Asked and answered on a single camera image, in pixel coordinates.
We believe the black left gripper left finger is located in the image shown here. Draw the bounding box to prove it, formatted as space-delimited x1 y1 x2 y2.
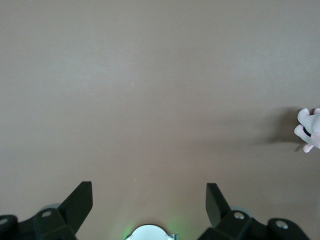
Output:
0 181 94 240

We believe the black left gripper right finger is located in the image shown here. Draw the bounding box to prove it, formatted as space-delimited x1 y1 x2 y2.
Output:
197 183 311 240

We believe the brown table cover mat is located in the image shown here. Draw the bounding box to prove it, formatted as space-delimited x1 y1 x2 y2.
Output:
0 0 320 240

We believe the white pink plush dog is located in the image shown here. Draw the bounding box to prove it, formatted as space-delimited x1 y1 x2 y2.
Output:
293 107 320 154

